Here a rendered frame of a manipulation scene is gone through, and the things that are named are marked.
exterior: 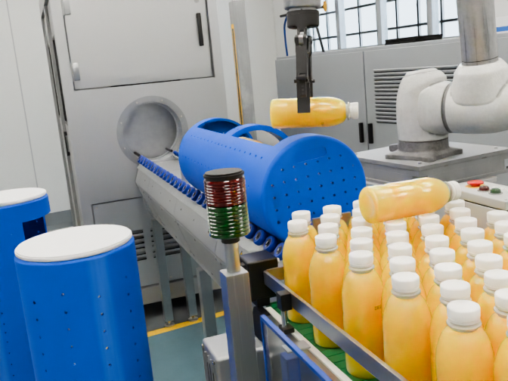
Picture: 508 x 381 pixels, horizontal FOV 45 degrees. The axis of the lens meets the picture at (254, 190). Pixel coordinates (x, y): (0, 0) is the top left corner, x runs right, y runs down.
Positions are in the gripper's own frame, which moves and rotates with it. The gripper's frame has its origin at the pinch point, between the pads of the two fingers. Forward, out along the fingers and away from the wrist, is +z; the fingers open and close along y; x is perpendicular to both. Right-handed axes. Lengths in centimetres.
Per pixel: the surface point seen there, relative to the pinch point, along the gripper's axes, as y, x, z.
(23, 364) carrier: 41, 106, 89
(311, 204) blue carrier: 1.7, -0.7, 25.4
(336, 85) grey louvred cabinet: 251, 5, -5
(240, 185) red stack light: -57, 4, 12
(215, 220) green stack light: -58, 8, 17
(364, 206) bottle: -29.2, -13.6, 20.3
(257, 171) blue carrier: 0.6, 12.2, 17.0
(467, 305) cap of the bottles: -71, -26, 25
